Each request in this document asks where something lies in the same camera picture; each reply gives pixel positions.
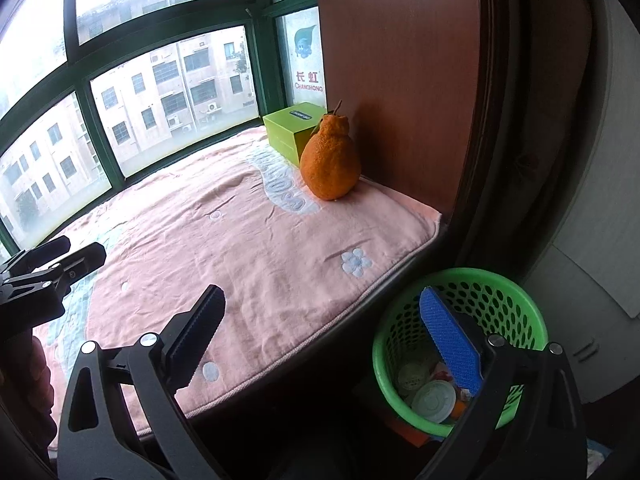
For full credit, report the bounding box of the window sticker with blue figure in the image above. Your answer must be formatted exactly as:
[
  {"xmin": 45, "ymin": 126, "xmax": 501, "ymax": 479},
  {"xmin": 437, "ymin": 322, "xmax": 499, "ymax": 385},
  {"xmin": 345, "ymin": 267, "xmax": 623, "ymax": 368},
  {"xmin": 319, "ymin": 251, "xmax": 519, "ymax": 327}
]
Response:
[{"xmin": 277, "ymin": 7, "xmax": 323, "ymax": 106}]

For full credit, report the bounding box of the green window frame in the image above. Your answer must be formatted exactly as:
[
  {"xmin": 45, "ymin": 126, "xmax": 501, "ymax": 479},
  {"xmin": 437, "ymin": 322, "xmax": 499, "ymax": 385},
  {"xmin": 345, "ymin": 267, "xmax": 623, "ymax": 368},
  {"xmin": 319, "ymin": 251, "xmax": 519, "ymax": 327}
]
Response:
[{"xmin": 0, "ymin": 0, "xmax": 323, "ymax": 256}]

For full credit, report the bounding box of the white cabinet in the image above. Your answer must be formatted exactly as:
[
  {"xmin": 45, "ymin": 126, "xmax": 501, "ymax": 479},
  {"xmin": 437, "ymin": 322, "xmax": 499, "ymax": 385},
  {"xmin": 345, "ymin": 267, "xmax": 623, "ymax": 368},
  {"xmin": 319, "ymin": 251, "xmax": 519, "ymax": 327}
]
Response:
[{"xmin": 520, "ymin": 0, "xmax": 640, "ymax": 406}]

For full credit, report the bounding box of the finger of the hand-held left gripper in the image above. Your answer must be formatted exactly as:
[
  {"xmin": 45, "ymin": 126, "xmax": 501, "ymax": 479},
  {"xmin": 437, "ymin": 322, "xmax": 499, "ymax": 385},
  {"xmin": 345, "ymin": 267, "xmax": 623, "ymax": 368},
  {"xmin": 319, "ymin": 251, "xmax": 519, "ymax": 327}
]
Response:
[
  {"xmin": 0, "ymin": 235, "xmax": 72, "ymax": 281},
  {"xmin": 0, "ymin": 241, "xmax": 107, "ymax": 306}
]

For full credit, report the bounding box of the pink flower blanket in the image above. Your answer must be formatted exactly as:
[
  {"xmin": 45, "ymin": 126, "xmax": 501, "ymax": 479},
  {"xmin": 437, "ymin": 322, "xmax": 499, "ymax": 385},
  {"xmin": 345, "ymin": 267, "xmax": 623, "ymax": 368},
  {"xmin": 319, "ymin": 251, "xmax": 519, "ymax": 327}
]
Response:
[{"xmin": 30, "ymin": 125, "xmax": 443, "ymax": 436}]

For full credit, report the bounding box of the person's left hand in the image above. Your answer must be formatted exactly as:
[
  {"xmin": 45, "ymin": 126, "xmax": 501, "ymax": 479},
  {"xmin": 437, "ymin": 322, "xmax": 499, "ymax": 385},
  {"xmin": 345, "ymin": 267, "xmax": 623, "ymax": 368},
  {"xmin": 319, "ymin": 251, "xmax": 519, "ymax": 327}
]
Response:
[{"xmin": 27, "ymin": 332, "xmax": 57, "ymax": 433}]

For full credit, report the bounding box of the green mesh plastic basket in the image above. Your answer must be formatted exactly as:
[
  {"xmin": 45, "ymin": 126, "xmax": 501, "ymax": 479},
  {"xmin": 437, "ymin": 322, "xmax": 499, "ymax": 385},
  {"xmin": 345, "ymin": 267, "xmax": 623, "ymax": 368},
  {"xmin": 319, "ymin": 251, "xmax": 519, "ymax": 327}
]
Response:
[{"xmin": 372, "ymin": 267, "xmax": 549, "ymax": 438}]

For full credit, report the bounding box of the brown wooden cabinet panel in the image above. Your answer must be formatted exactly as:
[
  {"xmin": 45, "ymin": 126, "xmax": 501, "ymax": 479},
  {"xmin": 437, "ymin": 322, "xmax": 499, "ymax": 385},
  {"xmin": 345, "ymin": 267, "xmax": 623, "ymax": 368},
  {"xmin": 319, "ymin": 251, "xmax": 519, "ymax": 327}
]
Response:
[{"xmin": 315, "ymin": 0, "xmax": 483, "ymax": 221}]

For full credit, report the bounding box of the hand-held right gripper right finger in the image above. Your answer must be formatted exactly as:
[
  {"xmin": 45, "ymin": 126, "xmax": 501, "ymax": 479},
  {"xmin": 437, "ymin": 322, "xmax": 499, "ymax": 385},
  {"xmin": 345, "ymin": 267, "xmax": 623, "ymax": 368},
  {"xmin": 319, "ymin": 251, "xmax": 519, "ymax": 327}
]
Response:
[{"xmin": 417, "ymin": 286, "xmax": 586, "ymax": 480}]

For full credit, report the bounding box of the white and blue cloth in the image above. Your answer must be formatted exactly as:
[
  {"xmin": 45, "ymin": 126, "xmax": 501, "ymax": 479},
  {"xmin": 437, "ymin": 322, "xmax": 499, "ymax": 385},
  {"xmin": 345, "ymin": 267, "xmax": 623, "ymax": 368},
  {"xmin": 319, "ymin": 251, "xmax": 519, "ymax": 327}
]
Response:
[{"xmin": 585, "ymin": 440, "xmax": 613, "ymax": 476}]

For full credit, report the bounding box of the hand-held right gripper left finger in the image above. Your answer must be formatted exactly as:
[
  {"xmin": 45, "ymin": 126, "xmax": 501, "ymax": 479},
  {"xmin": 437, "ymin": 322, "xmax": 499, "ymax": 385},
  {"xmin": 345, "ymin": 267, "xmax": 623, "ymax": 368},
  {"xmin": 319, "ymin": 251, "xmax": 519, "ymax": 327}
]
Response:
[{"xmin": 56, "ymin": 284, "xmax": 227, "ymax": 480}]

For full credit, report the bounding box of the orange flat object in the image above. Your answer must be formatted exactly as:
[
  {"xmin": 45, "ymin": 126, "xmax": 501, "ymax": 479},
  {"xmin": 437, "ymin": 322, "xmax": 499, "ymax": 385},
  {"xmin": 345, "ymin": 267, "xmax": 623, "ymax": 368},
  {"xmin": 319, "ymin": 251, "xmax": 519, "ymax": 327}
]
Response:
[{"xmin": 385, "ymin": 410, "xmax": 443, "ymax": 448}]

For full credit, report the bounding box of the green tissue box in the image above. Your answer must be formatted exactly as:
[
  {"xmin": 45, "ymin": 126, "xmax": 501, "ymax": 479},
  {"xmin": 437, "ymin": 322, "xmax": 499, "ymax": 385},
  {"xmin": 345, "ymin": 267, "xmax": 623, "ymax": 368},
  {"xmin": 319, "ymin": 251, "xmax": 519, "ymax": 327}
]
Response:
[{"xmin": 262, "ymin": 101, "xmax": 328, "ymax": 163}]

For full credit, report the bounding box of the beige apartment building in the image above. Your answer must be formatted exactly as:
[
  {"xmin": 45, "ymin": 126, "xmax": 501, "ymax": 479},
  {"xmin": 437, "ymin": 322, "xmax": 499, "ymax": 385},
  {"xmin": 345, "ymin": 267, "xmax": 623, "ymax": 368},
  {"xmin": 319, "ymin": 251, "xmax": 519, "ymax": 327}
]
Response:
[{"xmin": 0, "ymin": 25, "xmax": 261, "ymax": 241}]

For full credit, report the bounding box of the orange citrus fruit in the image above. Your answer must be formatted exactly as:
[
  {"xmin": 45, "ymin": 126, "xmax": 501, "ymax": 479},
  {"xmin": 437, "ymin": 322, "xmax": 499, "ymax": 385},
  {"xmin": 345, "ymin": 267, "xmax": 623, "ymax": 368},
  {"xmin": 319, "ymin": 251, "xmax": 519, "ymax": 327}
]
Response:
[{"xmin": 300, "ymin": 100, "xmax": 362, "ymax": 202}]

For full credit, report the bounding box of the white cup lid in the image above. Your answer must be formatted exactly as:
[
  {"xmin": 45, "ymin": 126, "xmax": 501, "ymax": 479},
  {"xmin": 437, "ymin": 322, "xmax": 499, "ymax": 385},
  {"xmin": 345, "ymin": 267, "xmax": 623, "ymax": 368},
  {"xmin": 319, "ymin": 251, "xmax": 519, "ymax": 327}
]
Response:
[{"xmin": 410, "ymin": 380, "xmax": 457, "ymax": 423}]

